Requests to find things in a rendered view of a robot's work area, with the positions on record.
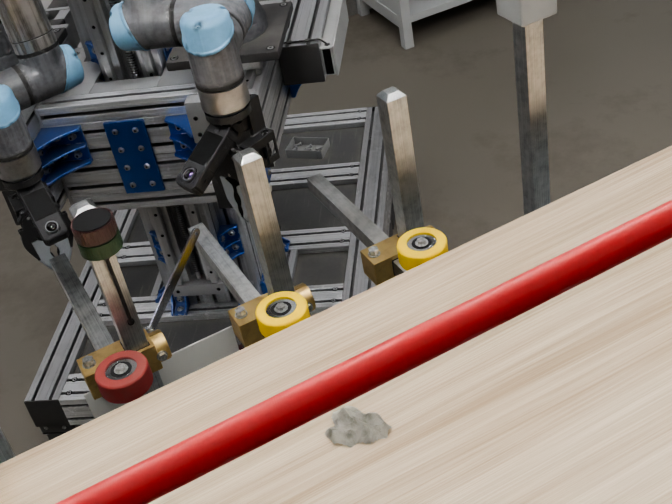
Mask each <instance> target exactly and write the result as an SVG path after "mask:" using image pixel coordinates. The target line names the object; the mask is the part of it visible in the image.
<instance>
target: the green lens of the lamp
mask: <svg viewBox="0 0 672 504"><path fill-rule="evenodd" d="M77 246H78V248H79V251H80V253H81V256H82V257H83V258H84V259H86V260H88V261H100V260H104V259H107V258H110V257H112V256H113V255H115V254H116V253H117V252H119V250H120V249H121V248H122V246H123V240H122V237H121V234H120V231H119V228H118V231H117V234H116V235H115V237H114V238H113V239H112V240H111V241H109V242H107V243H106V244H104V245H101V246H98V247H92V248H87V247H83V246H81V245H79V244H77Z"/></svg>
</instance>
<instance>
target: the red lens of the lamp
mask: <svg viewBox="0 0 672 504"><path fill-rule="evenodd" d="M103 209H106V210H108V211H109V212H110V213H111V214H112V215H111V219H110V221H109V222H108V223H107V224H106V225H105V226H103V227H102V228H100V229H98V230H95V231H92V232H84V233H83V232H77V231H75V230H74V229H73V227H72V223H73V220H74V219H75V218H76V217H77V216H78V215H79V214H78V215H77V216H76V217H75V218H74V219H73V220H72V221H71V224H70V228H71V231H72V233H73V236H74V238H75V241H76V243H77V244H79V245H81V246H85V247H92V246H97V245H101V244H103V243H105V242H107V241H109V240H110V239H112V238H113V237H114V236H115V235H116V233H117V231H118V226H117V223H116V220H115V217H114V215H113V212H112V211H111V210H110V209H107V208H103Z"/></svg>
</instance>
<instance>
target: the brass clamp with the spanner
mask: <svg viewBox="0 0 672 504"><path fill-rule="evenodd" d="M143 330H144V333H145V336H146V339H147V341H148V344H149V345H147V346H145V347H143V348H141V349H138V350H136V351H138V352H140V353H142V354H143V355H144V356H145V357H146V358H147V360H148V363H149V365H150V368H151V371H152V373H154V372H156V371H158V370H160V369H162V368H163V366H162V363H161V362H163V361H165V360H168V359H170V358H171V356H172V354H171V351H170V348H169V345H168V343H167V341H166V339H165V337H164V335H163V333H162V332H161V330H159V329H157V330H155V331H153V332H150V333H147V331H146V330H145V329H143ZM120 351H126V350H125V349H124V347H123V345H122V343H121V341H120V340H119V341H116V342H114V343H112V344H110V345H108V346H105V347H103V348H101V349H99V350H97V351H94V352H92V353H90V354H88V356H92V357H93V359H94V360H95V361H96V365H95V366H94V367H92V368H90V369H84V368H83V366H82V364H83V363H82V358H84V357H85V356H83V357H81V358H79V359H77V360H76V361H77V364H78V366H79V368H80V371H81V373H82V375H83V377H84V380H85V382H86V384H87V386H88V388H89V390H90V392H91V394H92V396H93V398H94V400H96V399H98V398H100V397H102V395H101V393H100V391H99V388H98V386H97V384H96V381H95V371H96V368H97V367H98V365H99V364H100V363H101V362H102V361H103V360H104V359H105V358H107V357H108V356H110V355H112V354H114V353H117V352H120Z"/></svg>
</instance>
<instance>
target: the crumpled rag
mask: <svg viewBox="0 0 672 504"><path fill-rule="evenodd" d="M331 418H332V421H333V423H334V424H335V426H334V427H331V428H328V429H327V430H326V432H325V433H324V434H325V435H326V437H327V438H329V439H330V440H331V441H332V442H333V444H335V443H339V444H343V445H346V446H348V447H350V448H352V447H353V446H355V445H356V444H357V443H361V442H363V443H365V444H367V443H368V444H369V443H370V444H371V442H373V443H374V442H375V441H377V440H378V439H386V438H387V437H388V430H389V429H390V428H392V427H391V426H390V425H388V424H387V423H385V422H384V420H383V419H382V418H381V416H380V415H379V414H378V413H375V412H368V413H367V414H364V413H362V412H361V411H360V410H358V408H356V407H354V406H348V405H347V406H345V407H343V408H342V409H341V410H338V411H336V412H333V414H332V417H331Z"/></svg>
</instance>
